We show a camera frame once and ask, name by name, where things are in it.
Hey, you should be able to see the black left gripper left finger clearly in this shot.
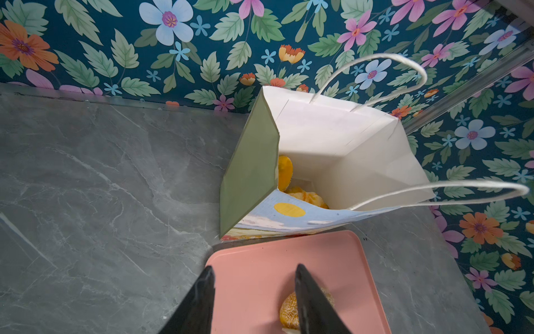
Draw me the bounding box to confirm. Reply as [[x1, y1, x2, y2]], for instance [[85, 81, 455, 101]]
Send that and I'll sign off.
[[159, 266, 216, 334]]

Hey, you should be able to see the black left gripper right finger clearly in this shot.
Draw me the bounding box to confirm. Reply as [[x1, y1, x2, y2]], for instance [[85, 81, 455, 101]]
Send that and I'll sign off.
[[295, 264, 351, 334]]

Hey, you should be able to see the sesame bun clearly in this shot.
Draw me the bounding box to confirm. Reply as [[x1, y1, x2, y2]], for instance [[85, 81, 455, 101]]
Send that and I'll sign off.
[[278, 287, 335, 333]]

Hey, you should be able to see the braided bread loaf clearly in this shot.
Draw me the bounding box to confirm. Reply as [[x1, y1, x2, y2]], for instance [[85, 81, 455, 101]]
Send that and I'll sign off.
[[285, 186, 329, 210]]

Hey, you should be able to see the large croissant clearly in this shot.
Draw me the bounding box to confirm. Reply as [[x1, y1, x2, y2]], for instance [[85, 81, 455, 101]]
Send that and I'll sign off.
[[278, 156, 293, 192]]

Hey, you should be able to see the painted landscape paper bag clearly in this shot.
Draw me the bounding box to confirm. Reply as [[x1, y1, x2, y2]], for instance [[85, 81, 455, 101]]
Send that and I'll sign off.
[[218, 53, 531, 242]]

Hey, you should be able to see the pink plastic tray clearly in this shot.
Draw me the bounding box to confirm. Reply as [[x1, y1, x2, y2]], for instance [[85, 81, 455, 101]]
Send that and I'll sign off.
[[207, 230, 391, 333]]

